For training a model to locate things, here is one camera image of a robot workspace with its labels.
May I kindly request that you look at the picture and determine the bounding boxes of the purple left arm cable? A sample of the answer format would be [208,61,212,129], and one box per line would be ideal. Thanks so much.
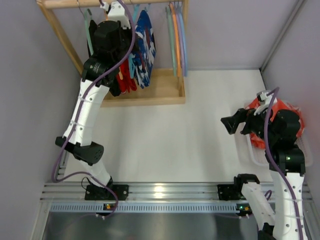
[51,0,137,218]

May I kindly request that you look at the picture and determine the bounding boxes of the empty orange hanger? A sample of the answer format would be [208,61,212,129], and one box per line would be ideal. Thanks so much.
[169,2,182,77]

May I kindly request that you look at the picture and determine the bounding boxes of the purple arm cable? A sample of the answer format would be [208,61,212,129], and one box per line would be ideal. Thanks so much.
[263,87,306,240]
[51,0,137,218]

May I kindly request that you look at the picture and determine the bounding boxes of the orange white patterned garment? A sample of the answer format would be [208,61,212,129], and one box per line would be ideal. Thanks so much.
[245,97,305,150]

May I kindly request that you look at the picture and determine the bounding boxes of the black trousers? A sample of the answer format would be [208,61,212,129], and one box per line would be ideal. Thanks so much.
[82,20,120,81]

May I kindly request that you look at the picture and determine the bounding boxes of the aluminium mounting rail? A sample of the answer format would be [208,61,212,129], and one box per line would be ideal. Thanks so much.
[41,181,313,201]

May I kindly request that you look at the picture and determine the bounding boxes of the grey slotted cable duct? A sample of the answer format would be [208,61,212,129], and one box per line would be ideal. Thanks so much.
[50,202,240,214]

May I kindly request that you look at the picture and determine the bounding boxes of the orange hanger with red trousers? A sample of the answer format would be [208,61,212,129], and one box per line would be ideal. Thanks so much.
[104,11,123,80]

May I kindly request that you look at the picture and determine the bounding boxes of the empty green hanger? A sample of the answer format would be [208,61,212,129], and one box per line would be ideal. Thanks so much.
[165,5,177,77]

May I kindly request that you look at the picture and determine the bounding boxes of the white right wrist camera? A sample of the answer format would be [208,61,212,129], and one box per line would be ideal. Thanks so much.
[254,90,278,116]

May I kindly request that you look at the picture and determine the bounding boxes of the wooden clothes rack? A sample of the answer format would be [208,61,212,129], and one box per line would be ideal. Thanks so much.
[36,0,186,108]

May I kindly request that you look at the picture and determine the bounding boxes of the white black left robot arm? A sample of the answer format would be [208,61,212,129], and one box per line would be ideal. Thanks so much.
[55,20,135,200]

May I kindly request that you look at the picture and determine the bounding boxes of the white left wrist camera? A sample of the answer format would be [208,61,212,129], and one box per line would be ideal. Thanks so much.
[99,0,131,29]

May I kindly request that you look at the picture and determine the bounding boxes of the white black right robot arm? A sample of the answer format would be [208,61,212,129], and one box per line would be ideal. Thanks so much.
[220,108,308,240]

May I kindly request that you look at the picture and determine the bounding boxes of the green hanger with black trousers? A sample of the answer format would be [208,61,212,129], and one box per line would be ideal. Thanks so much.
[83,8,94,56]

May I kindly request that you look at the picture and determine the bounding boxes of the white plastic basket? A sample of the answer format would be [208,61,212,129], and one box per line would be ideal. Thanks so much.
[235,99,315,169]

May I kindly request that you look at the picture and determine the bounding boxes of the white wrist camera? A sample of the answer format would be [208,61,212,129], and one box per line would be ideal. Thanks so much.
[254,90,278,116]
[99,0,131,29]

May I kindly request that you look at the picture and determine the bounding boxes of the red trousers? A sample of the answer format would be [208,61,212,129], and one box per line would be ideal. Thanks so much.
[106,14,138,94]

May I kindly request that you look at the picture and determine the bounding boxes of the blue white patterned trousers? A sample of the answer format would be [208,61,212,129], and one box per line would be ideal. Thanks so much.
[131,10,157,89]

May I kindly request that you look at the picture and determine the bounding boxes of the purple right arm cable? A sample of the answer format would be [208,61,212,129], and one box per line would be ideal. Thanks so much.
[263,87,306,240]

